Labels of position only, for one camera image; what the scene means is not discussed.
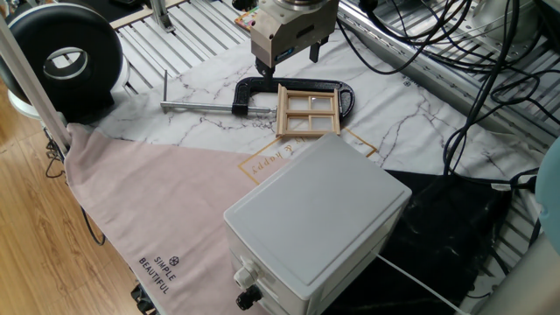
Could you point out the aluminium frame post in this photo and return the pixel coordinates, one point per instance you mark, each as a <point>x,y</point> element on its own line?
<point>30,83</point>

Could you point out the white plastic junction box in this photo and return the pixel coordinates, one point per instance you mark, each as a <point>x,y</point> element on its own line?
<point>315,210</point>

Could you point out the aluminium frame rail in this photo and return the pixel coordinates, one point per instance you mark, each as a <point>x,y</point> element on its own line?
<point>437,83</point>

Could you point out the light wooden board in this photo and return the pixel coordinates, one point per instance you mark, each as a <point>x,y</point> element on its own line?
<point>144,13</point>

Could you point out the grey metal bracket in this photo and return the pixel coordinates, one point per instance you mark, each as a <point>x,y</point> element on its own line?
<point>162,17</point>

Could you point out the black C-clamp steel screw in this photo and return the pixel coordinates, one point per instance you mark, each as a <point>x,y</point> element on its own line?
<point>302,82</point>

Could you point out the black round fan white base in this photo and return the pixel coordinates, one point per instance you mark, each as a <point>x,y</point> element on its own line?
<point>26,44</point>

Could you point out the marble pink black cloth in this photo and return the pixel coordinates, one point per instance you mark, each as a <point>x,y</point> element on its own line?
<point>175,188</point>

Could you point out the small wooden sliding window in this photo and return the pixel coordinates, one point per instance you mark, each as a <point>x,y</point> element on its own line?
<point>308,113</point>

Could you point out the beige metal gripper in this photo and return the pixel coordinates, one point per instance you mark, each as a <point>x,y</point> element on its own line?
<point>289,30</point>

